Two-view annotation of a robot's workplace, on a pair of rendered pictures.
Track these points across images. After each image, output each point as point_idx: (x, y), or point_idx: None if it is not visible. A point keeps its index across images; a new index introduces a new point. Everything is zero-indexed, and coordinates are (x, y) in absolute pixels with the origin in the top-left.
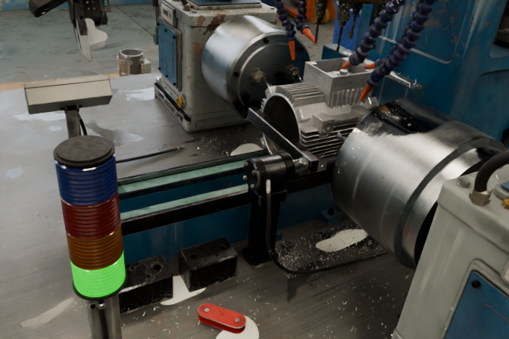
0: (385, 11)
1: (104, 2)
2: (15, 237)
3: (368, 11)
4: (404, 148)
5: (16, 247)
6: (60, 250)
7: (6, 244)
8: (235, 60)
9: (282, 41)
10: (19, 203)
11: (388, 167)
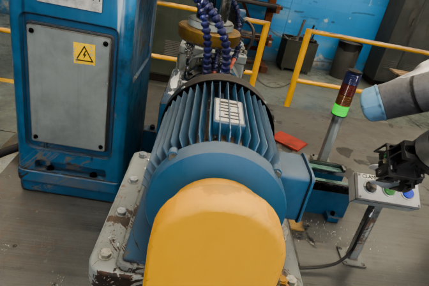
0: (240, 27)
1: (384, 154)
2: (382, 234)
3: (133, 68)
4: (233, 68)
5: (378, 227)
6: (352, 214)
7: (385, 232)
8: None
9: None
10: (393, 261)
11: (238, 76)
